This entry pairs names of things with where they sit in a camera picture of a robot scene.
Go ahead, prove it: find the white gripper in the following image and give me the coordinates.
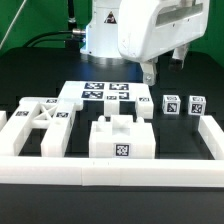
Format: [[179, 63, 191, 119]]
[[118, 0, 210, 86]]

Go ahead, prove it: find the white chair seat part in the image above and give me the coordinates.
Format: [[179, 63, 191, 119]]
[[89, 115, 156, 159]]

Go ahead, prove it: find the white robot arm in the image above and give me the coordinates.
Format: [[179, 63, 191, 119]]
[[80, 0, 210, 86]]

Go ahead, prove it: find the white cube near marker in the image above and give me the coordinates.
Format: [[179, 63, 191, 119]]
[[162, 95, 181, 114]]

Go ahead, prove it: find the white cube marker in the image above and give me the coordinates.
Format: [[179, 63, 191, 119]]
[[162, 95, 181, 114], [188, 95, 206, 116]]

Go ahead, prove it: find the white cube far marker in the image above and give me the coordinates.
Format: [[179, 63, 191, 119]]
[[188, 95, 206, 116]]

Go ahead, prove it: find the white right fence bar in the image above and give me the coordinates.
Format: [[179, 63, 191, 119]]
[[198, 115, 224, 160]]

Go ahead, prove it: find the white fence bar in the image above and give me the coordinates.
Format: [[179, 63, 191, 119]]
[[198, 115, 224, 160], [0, 156, 224, 187]]

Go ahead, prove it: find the white diagonal rod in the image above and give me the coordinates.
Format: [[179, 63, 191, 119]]
[[0, 0, 27, 51]]

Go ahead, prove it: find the white left fence block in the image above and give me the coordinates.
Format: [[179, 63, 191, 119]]
[[0, 111, 7, 131]]

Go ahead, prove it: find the white front fence bar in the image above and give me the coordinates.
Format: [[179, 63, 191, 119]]
[[0, 156, 224, 187]]

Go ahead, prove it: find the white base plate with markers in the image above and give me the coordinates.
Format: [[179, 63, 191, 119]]
[[59, 81, 151, 102]]

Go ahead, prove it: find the black cable connector post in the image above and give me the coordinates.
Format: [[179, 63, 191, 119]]
[[65, 0, 85, 50]]

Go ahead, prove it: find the white chair back frame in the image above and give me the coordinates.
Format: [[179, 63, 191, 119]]
[[0, 97, 83, 157]]

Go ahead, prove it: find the black cable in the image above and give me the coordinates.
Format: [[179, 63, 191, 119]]
[[23, 30, 75, 48]]

